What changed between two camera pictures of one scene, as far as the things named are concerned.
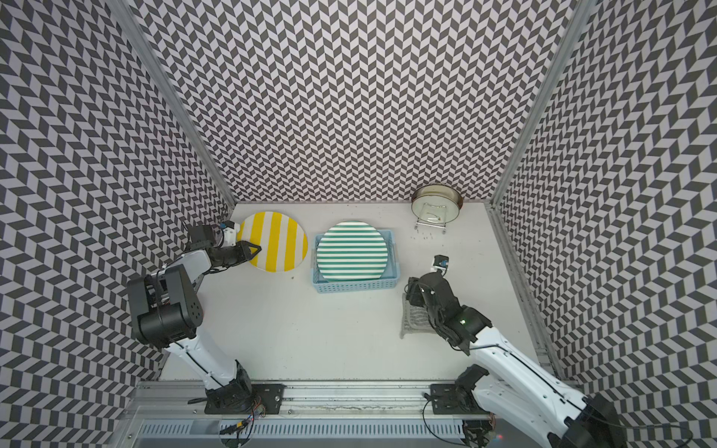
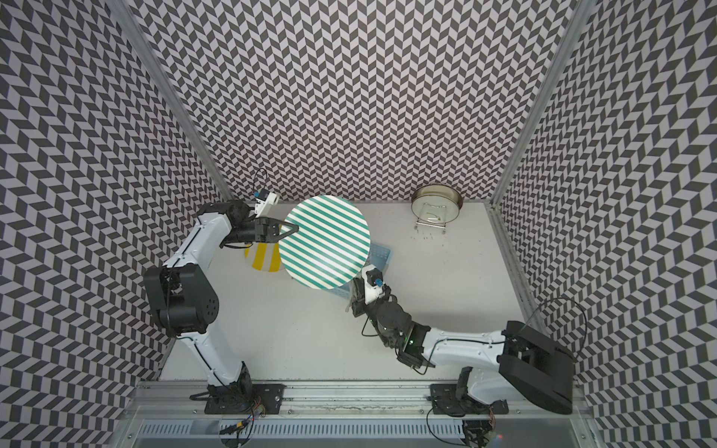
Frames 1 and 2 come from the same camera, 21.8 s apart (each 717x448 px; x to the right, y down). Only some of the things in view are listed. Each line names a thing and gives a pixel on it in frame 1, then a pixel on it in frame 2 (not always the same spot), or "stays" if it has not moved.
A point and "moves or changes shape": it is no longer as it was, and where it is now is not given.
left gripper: [245, 253] -> [266, 230]
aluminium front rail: [163, 399] stays
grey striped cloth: [414, 319] -> [351, 292]
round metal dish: [436, 203] stays
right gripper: [414, 293] -> [386, 296]
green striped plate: [352, 251] moves or changes shape
